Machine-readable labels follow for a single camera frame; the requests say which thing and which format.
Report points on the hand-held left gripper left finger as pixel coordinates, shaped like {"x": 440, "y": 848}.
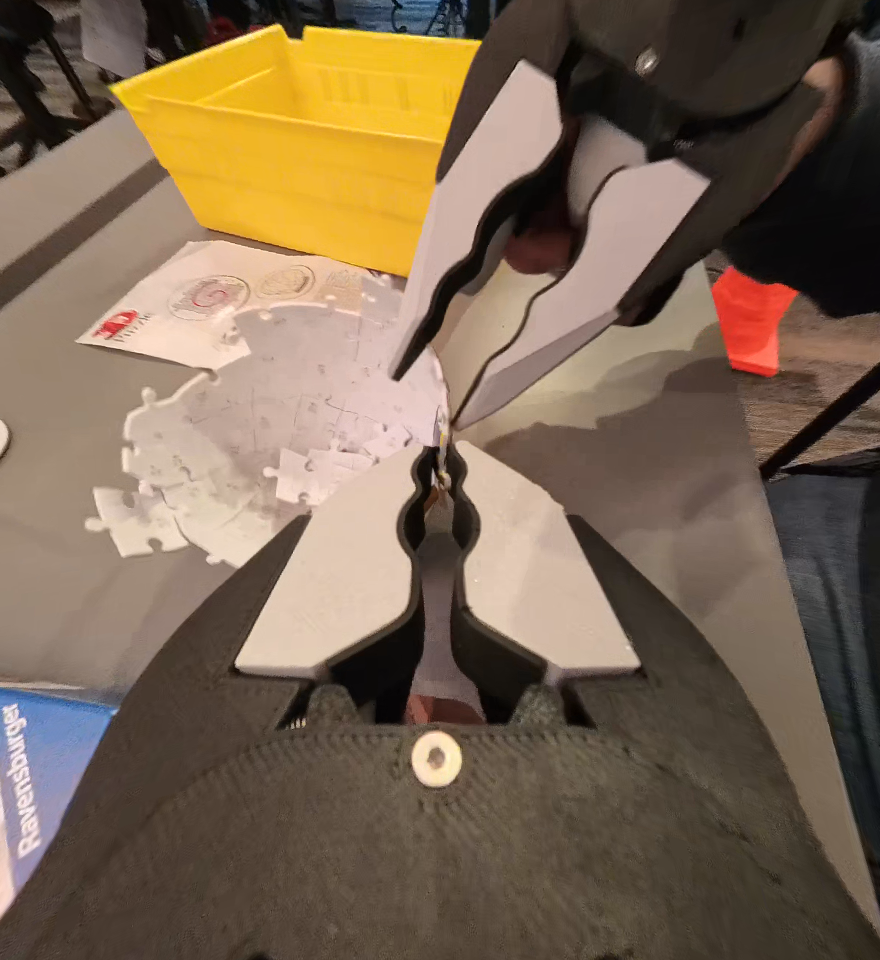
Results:
{"x": 335, "y": 600}

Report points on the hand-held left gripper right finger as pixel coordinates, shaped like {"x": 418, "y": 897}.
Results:
{"x": 545, "y": 600}

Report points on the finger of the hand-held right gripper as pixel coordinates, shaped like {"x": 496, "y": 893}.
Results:
{"x": 620, "y": 240}
{"x": 470, "y": 202}

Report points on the small puzzle piece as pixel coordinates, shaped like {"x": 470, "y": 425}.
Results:
{"x": 442, "y": 480}

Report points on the yellow plastic bin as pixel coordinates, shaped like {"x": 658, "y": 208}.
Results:
{"x": 297, "y": 187}

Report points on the colourful puzzle ball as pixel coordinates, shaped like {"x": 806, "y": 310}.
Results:
{"x": 259, "y": 390}

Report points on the blue puzzle box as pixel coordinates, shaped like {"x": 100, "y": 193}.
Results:
{"x": 12, "y": 750}

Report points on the person's right hand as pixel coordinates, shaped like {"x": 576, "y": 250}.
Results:
{"x": 537, "y": 247}

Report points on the person's left hand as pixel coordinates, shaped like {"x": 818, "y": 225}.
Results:
{"x": 443, "y": 711}

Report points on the orange traffic cone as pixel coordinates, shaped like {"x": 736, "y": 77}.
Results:
{"x": 751, "y": 322}

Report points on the black metal pole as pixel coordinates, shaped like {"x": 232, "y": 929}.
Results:
{"x": 837, "y": 405}

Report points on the person's blue jeans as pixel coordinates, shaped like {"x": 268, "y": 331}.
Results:
{"x": 860, "y": 637}

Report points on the white instruction leaflet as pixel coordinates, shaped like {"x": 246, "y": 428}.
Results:
{"x": 154, "y": 300}

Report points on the white paper sheet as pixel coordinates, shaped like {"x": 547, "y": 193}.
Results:
{"x": 113, "y": 34}

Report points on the black office chair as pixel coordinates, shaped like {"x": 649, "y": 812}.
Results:
{"x": 27, "y": 82}

